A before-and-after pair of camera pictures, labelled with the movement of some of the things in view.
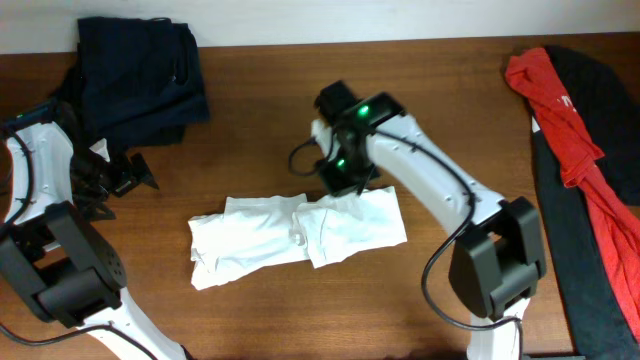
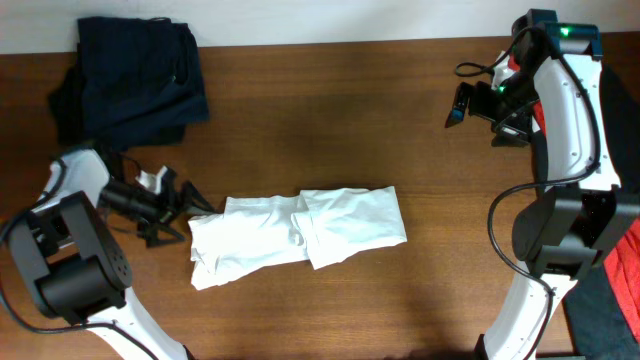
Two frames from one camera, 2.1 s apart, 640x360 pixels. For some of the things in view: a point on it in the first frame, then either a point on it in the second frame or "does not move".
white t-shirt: x=257 y=232 does not move
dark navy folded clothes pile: x=135 y=81 does not move
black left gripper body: x=100 y=177 to x=147 y=204
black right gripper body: x=346 y=169 to x=508 y=107
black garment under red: x=596 y=327 does not move
